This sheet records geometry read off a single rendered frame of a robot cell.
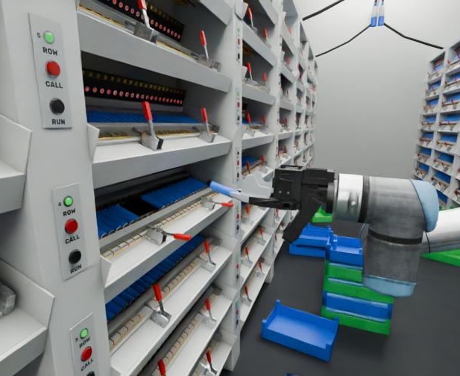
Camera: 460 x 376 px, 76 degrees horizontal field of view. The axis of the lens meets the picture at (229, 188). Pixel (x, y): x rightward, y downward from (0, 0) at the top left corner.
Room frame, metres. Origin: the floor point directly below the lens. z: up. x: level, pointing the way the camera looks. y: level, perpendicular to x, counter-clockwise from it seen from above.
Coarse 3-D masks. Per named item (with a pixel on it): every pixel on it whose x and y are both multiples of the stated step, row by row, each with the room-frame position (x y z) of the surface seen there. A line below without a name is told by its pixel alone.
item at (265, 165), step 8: (248, 152) 1.69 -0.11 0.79; (256, 152) 1.68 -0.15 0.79; (248, 160) 1.54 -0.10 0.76; (256, 160) 1.64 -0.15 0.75; (264, 160) 1.64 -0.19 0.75; (272, 160) 1.65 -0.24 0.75; (248, 168) 1.25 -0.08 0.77; (256, 168) 1.53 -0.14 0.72; (264, 168) 1.49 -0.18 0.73; (272, 168) 1.64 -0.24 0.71; (264, 176) 1.43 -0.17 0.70
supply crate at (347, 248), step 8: (328, 240) 1.40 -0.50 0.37; (344, 240) 1.45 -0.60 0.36; (352, 240) 1.44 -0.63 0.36; (328, 248) 1.29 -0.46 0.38; (344, 248) 1.42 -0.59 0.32; (352, 248) 1.42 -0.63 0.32; (328, 256) 1.29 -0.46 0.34; (336, 256) 1.28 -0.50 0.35; (344, 256) 1.27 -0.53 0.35; (352, 256) 1.26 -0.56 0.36; (360, 256) 1.24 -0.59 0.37; (360, 264) 1.24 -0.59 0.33
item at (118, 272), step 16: (144, 176) 0.80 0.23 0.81; (160, 176) 0.88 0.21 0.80; (192, 176) 1.03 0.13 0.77; (208, 176) 1.01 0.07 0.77; (96, 192) 0.63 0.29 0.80; (224, 208) 0.94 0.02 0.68; (176, 224) 0.69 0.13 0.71; (192, 224) 0.71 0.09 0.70; (208, 224) 0.83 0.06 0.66; (144, 240) 0.58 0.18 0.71; (176, 240) 0.63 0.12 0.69; (128, 256) 0.51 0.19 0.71; (144, 256) 0.53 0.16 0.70; (160, 256) 0.58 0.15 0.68; (112, 272) 0.46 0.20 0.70; (128, 272) 0.47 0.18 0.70; (144, 272) 0.53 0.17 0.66; (112, 288) 0.44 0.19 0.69
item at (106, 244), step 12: (204, 192) 0.88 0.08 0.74; (216, 192) 0.95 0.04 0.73; (180, 204) 0.74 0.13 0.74; (156, 216) 0.64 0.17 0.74; (168, 216) 0.69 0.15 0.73; (180, 216) 0.71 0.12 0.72; (132, 228) 0.56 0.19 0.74; (144, 228) 0.59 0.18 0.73; (108, 240) 0.50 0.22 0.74; (120, 240) 0.52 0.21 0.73
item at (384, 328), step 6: (324, 306) 1.29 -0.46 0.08; (324, 312) 1.29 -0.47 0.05; (330, 312) 1.28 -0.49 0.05; (330, 318) 1.28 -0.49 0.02; (342, 318) 1.26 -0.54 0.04; (348, 318) 1.25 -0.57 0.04; (354, 318) 1.24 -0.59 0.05; (360, 318) 1.24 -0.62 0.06; (342, 324) 1.26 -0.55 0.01; (348, 324) 1.25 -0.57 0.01; (354, 324) 1.24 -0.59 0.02; (360, 324) 1.23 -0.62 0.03; (366, 324) 1.22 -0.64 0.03; (372, 324) 1.21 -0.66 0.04; (378, 324) 1.21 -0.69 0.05; (384, 324) 1.20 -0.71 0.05; (390, 324) 1.19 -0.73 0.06; (372, 330) 1.21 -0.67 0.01; (378, 330) 1.20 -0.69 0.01; (384, 330) 1.20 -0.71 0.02
